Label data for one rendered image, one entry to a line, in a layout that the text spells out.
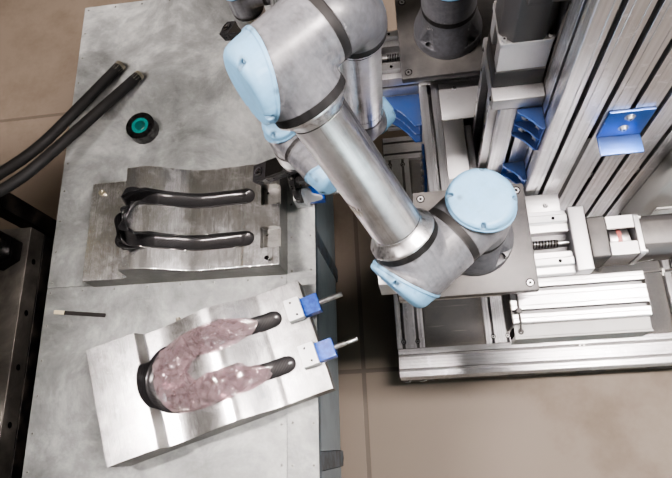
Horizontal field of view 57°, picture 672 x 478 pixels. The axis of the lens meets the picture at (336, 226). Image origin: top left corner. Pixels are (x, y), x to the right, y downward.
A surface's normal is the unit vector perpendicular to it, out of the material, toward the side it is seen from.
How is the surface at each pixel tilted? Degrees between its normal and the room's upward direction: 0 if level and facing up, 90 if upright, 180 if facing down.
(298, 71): 52
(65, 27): 0
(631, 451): 0
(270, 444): 0
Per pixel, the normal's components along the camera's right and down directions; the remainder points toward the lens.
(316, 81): 0.56, 0.18
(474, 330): -0.15, -0.33
